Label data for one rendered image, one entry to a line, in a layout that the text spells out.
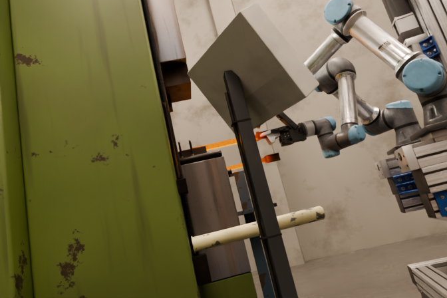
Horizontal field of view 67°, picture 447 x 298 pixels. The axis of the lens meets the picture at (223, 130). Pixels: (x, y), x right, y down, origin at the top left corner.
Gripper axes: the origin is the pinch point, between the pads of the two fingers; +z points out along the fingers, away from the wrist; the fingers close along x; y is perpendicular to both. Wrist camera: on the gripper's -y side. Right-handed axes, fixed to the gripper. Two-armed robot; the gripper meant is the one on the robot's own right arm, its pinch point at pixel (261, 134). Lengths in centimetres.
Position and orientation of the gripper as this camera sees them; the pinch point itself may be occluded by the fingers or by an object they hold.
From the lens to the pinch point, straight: 159.0
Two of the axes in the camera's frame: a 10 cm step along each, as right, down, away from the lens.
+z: -9.7, 2.1, -1.5
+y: 2.4, 9.4, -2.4
